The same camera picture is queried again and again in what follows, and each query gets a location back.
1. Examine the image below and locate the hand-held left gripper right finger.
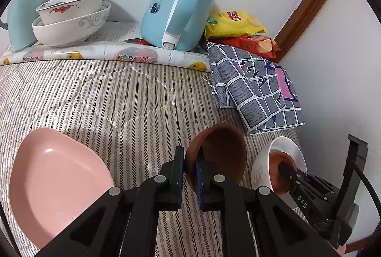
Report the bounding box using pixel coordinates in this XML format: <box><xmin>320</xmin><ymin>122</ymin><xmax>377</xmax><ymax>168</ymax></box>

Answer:
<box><xmin>193</xmin><ymin>147</ymin><xmax>341</xmax><ymax>257</ymax></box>

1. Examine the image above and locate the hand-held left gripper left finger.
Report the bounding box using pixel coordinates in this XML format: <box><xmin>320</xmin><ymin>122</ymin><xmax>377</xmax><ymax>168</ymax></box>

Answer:
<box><xmin>36</xmin><ymin>145</ymin><xmax>186</xmax><ymax>257</ymax></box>

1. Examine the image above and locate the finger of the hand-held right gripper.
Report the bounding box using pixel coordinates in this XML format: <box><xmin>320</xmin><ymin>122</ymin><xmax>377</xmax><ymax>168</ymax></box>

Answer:
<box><xmin>278</xmin><ymin>162</ymin><xmax>301</xmax><ymax>186</ymax></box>
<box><xmin>293</xmin><ymin>168</ymin><xmax>316</xmax><ymax>184</ymax></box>

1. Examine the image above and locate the small brown bowl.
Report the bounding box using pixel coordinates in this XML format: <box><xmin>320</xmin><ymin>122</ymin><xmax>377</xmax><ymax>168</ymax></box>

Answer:
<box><xmin>185</xmin><ymin>122</ymin><xmax>247</xmax><ymax>195</ymax></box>
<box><xmin>269</xmin><ymin>151</ymin><xmax>298</xmax><ymax>196</ymax></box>

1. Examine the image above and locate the pink plate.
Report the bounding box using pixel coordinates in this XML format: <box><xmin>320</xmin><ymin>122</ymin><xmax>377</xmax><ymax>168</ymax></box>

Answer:
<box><xmin>8</xmin><ymin>127</ymin><xmax>116</xmax><ymax>250</ymax></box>

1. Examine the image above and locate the grey checked cloth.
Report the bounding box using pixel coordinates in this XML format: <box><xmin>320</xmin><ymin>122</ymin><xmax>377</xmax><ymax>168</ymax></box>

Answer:
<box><xmin>207</xmin><ymin>41</ymin><xmax>306</xmax><ymax>135</ymax></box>

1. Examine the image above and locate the red chips bag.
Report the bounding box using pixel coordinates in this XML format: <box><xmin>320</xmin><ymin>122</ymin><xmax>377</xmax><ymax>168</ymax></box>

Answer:
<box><xmin>220</xmin><ymin>34</ymin><xmax>282</xmax><ymax>59</ymax></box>

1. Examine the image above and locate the fruit print plastic table cover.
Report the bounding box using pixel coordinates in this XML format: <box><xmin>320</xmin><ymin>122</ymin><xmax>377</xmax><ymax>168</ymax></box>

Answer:
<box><xmin>0</xmin><ymin>22</ymin><xmax>210</xmax><ymax>71</ymax></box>

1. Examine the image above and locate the yellow chips bag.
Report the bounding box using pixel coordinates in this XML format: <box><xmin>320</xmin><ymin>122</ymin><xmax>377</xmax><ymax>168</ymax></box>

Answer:
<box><xmin>205</xmin><ymin>11</ymin><xmax>268</xmax><ymax>40</ymax></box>

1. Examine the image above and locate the light blue electric kettle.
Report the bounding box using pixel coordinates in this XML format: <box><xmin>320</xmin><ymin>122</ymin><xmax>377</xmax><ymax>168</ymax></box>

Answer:
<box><xmin>140</xmin><ymin>0</ymin><xmax>221</xmax><ymax>52</ymax></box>

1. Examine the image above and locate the large white bowl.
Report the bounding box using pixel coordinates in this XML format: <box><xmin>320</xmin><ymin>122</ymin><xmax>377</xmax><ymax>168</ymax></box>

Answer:
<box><xmin>32</xmin><ymin>2</ymin><xmax>111</xmax><ymax>48</ymax></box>

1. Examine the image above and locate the blue patterned porcelain bowl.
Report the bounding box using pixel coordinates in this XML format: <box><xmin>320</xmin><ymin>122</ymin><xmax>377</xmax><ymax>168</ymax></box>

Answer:
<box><xmin>35</xmin><ymin>0</ymin><xmax>110</xmax><ymax>26</ymax></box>

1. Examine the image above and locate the light blue thermos jug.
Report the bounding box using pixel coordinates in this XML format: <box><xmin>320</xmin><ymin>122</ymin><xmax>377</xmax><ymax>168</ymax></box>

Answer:
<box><xmin>0</xmin><ymin>0</ymin><xmax>48</xmax><ymax>52</ymax></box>

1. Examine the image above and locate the black cable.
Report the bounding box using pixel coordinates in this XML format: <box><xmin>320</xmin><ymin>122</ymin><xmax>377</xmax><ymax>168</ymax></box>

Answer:
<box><xmin>353</xmin><ymin>160</ymin><xmax>381</xmax><ymax>234</ymax></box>

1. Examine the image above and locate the wooden door frame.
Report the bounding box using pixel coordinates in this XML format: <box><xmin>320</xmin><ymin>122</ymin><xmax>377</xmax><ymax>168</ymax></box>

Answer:
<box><xmin>272</xmin><ymin>0</ymin><xmax>344</xmax><ymax>64</ymax></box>

